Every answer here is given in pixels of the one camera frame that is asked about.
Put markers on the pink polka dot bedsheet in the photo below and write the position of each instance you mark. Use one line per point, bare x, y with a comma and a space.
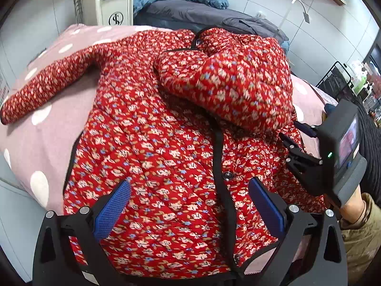
35, 143

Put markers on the dark grey bed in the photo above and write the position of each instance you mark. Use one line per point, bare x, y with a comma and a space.
184, 15

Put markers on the red floral quilted jacket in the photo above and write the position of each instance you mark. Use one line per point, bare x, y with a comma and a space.
178, 155

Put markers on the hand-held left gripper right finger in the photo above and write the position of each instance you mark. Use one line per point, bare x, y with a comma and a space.
268, 208

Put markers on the grey garment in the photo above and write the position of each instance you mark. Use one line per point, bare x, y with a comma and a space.
253, 25

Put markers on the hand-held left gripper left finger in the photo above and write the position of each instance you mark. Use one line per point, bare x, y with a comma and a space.
113, 208

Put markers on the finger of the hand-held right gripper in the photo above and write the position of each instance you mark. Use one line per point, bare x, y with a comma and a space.
306, 129
293, 152

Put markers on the person's right forearm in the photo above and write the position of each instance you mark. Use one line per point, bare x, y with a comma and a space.
363, 238

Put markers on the green bottle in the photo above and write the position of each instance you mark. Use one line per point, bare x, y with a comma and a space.
360, 80

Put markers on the white gooseneck lamp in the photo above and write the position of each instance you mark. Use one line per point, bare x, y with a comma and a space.
297, 0

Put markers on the black knitted cloth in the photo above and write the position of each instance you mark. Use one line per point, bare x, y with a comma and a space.
372, 143

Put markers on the white floor-standing machine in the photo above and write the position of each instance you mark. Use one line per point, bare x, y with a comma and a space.
113, 9

